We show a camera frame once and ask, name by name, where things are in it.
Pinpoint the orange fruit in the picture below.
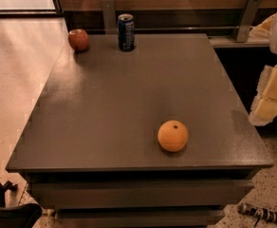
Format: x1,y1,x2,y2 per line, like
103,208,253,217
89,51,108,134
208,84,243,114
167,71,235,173
157,120,188,152

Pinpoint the left metal wall bracket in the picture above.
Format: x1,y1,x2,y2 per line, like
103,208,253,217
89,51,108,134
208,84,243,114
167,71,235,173
102,0,116,34

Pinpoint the metal wall bracket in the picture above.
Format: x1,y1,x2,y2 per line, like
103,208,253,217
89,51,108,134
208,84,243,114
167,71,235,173
102,0,116,34
231,0,262,43

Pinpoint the black white striped handle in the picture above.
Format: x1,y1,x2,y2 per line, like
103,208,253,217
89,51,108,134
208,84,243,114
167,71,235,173
237,202,277,224

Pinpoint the blue soda can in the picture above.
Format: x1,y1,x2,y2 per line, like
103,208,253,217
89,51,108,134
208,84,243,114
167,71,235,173
118,13,135,51

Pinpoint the black chair base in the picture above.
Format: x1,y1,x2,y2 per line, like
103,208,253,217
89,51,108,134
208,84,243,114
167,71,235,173
0,178,44,228

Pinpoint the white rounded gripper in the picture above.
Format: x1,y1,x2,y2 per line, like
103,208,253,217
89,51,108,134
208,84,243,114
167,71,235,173
249,12,277,126

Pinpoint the right metal wall bracket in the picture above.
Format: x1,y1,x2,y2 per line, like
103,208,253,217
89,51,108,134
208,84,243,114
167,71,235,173
231,0,262,43

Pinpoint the red apple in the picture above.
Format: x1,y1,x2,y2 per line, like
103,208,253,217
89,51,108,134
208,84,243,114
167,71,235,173
68,28,89,52

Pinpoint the grey drawer cabinet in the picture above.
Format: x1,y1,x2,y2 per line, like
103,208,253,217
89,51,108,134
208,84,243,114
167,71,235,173
7,34,272,228

